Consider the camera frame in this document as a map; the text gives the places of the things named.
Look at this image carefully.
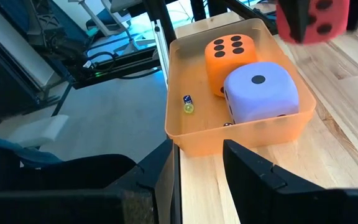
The orange plastic tray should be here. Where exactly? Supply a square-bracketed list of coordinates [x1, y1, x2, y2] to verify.
[165, 17, 317, 157]

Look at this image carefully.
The white plastic block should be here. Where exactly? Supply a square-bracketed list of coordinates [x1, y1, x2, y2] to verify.
[7, 114, 70, 148]

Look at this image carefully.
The black cabinet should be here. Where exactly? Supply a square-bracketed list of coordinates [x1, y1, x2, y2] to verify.
[0, 18, 43, 124]

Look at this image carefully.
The purple foam die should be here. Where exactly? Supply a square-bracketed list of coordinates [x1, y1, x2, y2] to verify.
[223, 61, 300, 125]

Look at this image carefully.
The black padded seat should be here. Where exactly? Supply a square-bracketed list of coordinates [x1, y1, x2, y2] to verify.
[0, 153, 138, 195]

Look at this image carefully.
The black lattice stand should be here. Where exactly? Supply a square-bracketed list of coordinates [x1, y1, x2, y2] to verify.
[20, 0, 74, 63]

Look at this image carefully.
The orange foam die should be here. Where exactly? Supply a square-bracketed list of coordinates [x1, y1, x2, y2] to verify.
[204, 33, 259, 98]

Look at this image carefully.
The silver table bracket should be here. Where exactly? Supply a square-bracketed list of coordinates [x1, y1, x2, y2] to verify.
[150, 18, 171, 93]

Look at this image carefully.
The red foam die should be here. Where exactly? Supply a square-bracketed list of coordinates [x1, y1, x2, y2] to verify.
[275, 0, 351, 45]

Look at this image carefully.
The blue cloth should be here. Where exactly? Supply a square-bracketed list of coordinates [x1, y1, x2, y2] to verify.
[0, 133, 62, 167]

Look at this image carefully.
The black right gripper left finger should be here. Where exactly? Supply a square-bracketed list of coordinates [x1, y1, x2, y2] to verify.
[0, 138, 183, 224]

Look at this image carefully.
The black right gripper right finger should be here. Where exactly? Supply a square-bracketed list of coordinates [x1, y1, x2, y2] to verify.
[222, 139, 358, 224]

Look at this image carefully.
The black device with green light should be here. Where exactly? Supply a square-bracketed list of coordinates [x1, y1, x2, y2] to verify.
[71, 46, 162, 91]

